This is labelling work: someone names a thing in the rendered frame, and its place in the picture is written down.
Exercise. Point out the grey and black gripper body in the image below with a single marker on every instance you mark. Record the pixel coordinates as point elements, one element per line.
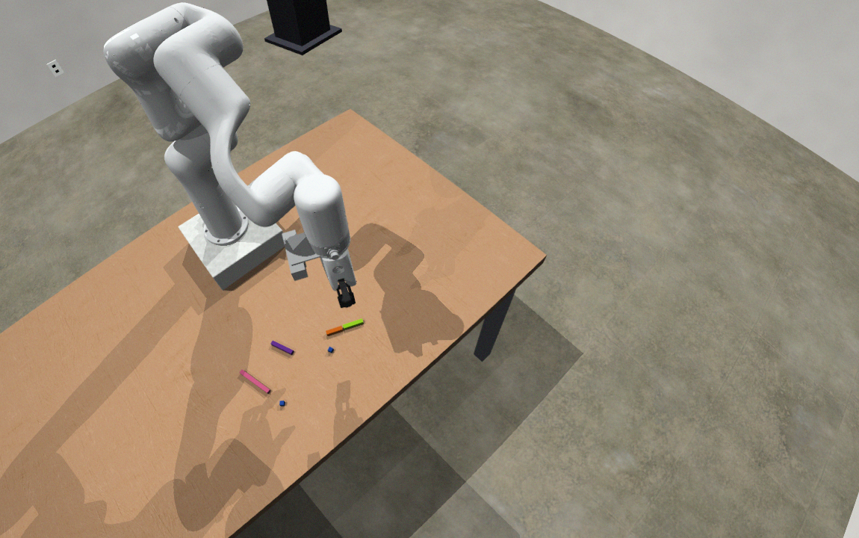
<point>339,269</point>

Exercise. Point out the pink rod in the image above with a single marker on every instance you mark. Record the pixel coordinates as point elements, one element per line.
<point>253,380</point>

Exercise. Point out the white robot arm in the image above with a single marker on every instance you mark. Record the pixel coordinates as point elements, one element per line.
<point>190,60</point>

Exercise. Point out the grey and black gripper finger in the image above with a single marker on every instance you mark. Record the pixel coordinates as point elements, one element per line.
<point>347,294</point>

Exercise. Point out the purple rod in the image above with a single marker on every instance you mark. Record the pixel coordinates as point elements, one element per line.
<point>282,347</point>

